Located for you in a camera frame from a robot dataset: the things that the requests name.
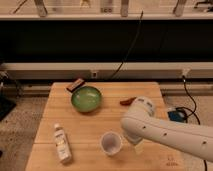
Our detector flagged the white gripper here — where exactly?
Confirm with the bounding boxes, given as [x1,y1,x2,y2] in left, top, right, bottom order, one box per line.
[123,132,143,154]

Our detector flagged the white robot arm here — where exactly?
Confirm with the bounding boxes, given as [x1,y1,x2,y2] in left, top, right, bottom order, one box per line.
[121,96,213,162]

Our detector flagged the green ceramic bowl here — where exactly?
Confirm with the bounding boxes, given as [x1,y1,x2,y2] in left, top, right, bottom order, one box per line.
[71,86,102,113]

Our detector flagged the brown sausage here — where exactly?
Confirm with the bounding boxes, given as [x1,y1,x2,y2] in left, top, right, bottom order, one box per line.
[120,97,136,106]

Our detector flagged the blue power adapter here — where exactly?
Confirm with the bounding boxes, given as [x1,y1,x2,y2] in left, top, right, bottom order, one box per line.
[168,111,184,122]

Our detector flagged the white lotion bottle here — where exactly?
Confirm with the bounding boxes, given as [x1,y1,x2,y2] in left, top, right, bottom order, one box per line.
[54,123,72,164]

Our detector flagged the brown chocolate bar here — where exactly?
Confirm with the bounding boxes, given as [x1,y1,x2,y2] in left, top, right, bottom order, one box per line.
[67,78,85,92]

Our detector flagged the black floor cable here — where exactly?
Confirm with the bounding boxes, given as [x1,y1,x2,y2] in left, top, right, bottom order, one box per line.
[175,75,209,171]

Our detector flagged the black hanging cable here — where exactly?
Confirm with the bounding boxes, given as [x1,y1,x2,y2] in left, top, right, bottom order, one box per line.
[105,10,145,80]

